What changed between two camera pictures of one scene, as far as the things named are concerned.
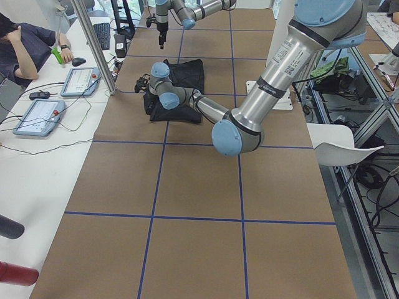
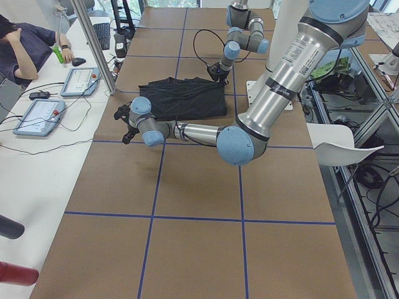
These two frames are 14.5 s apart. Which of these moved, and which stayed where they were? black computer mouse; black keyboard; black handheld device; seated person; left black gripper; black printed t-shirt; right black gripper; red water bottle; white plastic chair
Moved: left black gripper; right black gripper; black printed t-shirt
Stayed: black computer mouse; red water bottle; black handheld device; white plastic chair; black keyboard; seated person
